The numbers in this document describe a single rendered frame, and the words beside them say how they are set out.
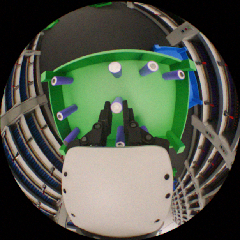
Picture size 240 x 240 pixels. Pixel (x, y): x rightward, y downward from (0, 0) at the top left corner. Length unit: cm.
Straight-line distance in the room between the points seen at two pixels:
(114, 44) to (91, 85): 45
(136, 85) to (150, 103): 5
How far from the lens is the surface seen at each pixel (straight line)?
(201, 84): 62
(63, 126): 23
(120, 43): 60
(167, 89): 21
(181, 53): 50
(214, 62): 53
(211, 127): 69
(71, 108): 20
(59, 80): 18
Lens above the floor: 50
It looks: 67 degrees down
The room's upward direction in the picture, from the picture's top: 176 degrees counter-clockwise
